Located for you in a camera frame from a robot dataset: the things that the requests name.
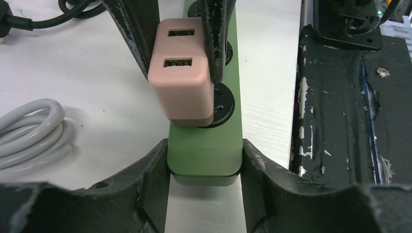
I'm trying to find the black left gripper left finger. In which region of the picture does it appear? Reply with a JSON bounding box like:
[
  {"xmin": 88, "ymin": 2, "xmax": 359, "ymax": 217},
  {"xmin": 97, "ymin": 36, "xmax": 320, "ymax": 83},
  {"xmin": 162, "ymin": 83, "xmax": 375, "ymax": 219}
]
[{"xmin": 0, "ymin": 139, "xmax": 170, "ymax": 233}]

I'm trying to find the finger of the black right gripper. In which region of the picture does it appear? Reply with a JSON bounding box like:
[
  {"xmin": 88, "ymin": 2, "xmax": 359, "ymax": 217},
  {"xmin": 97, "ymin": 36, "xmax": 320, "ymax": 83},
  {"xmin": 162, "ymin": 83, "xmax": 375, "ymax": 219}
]
[
  {"xmin": 103, "ymin": 0, "xmax": 160, "ymax": 78},
  {"xmin": 201, "ymin": 0, "xmax": 236, "ymax": 84}
]

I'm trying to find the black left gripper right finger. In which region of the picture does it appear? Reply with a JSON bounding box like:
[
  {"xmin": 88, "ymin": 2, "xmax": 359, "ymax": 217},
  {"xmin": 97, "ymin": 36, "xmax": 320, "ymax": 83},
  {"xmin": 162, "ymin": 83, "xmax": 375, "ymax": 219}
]
[{"xmin": 240, "ymin": 139, "xmax": 412, "ymax": 233}]

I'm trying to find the green power strip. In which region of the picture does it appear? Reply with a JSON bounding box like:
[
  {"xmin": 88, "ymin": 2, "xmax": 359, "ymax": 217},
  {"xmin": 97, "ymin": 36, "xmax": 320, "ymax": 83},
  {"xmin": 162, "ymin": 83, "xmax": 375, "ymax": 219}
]
[{"xmin": 167, "ymin": 0, "xmax": 243, "ymax": 186}]

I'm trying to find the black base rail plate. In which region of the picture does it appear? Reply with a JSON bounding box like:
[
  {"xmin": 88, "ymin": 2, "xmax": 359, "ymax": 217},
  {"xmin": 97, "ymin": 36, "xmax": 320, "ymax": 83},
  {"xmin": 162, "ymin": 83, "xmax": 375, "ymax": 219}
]
[{"xmin": 289, "ymin": 26, "xmax": 412, "ymax": 189}]

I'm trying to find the grey coiled strip cable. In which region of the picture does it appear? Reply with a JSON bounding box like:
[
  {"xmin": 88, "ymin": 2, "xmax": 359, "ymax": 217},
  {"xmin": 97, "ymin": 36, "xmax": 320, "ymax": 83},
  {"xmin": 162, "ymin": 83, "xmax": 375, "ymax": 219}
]
[{"xmin": 0, "ymin": 99, "xmax": 73, "ymax": 170}]

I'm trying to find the black coiled cable with plug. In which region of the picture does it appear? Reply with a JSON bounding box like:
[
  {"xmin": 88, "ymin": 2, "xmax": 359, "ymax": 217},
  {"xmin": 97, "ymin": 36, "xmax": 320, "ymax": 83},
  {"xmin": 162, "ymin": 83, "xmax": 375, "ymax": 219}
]
[{"xmin": 0, "ymin": 0, "xmax": 107, "ymax": 44}]

